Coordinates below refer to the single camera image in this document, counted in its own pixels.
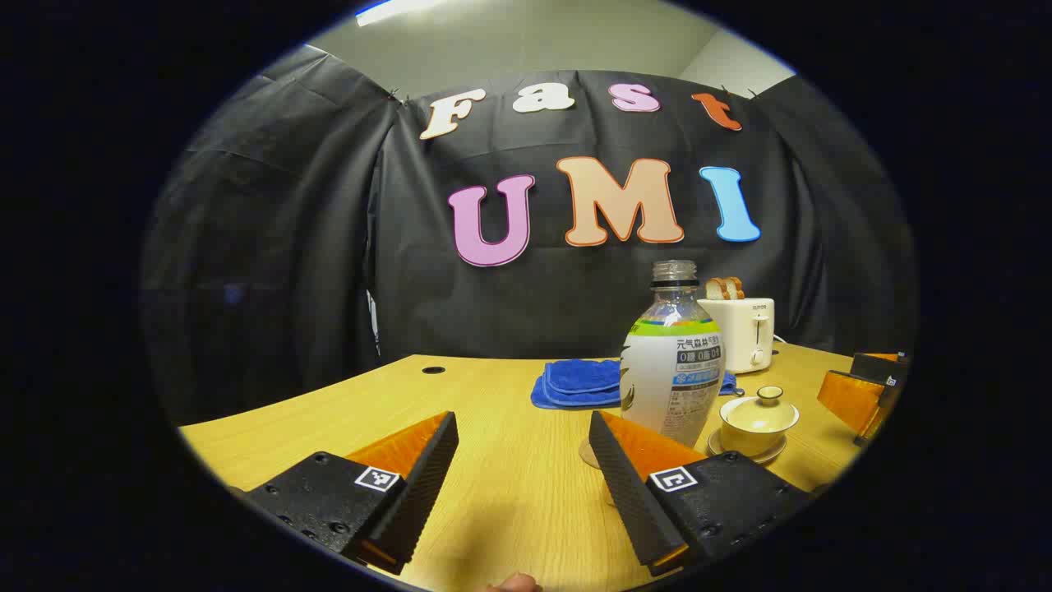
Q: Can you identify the cream teacup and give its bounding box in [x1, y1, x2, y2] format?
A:
[719, 395, 801, 458]

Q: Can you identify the cream teacup lid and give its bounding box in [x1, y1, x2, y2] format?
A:
[720, 386, 800, 435]

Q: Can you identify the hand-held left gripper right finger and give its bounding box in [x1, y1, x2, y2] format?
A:
[588, 409, 814, 578]

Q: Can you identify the round brown coaster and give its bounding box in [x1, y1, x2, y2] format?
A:
[579, 436, 625, 471]

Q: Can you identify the cream saucer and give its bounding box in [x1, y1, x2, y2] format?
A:
[707, 428, 788, 466]

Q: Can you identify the black backdrop cloth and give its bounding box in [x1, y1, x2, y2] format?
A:
[140, 45, 917, 428]

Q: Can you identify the white toaster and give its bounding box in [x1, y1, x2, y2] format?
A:
[697, 296, 776, 375]

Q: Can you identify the blue towel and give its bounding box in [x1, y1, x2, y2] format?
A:
[530, 358, 739, 410]

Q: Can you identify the clear water bottle white label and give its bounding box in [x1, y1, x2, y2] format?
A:
[618, 260, 729, 449]

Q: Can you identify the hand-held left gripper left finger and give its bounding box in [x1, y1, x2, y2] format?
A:
[226, 409, 461, 576]

